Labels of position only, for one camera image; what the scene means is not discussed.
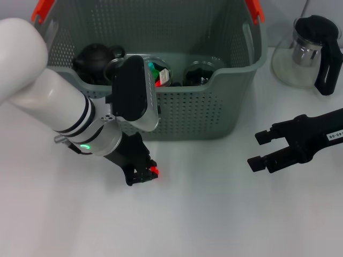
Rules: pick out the glass pitcher black lid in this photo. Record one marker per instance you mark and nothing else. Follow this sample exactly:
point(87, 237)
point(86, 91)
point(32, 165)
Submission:
point(316, 29)

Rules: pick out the cream long building brick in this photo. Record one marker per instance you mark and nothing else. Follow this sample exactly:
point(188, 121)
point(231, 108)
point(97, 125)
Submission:
point(164, 75)

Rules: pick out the long green building brick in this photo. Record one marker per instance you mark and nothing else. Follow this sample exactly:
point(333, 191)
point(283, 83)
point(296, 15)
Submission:
point(155, 73)

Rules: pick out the black clay teapot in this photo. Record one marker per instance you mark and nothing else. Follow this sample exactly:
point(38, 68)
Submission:
point(93, 57)

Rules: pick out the bright red slope brick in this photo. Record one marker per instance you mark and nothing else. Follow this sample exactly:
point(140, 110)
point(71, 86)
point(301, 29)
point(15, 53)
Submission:
point(158, 83)

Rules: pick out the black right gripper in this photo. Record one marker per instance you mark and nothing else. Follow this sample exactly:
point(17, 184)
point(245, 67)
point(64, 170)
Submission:
point(311, 134)

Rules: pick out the grey-green perforated storage bin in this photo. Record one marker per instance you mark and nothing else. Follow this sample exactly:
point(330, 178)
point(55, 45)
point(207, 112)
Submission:
point(201, 112)

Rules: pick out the left wrist camera housing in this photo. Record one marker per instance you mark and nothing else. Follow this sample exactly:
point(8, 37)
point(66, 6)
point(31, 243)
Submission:
point(134, 91)

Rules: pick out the small red building brick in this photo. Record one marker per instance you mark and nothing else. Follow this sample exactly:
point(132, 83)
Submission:
point(154, 169)

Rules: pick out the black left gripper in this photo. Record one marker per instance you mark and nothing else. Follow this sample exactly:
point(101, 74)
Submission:
point(128, 152)

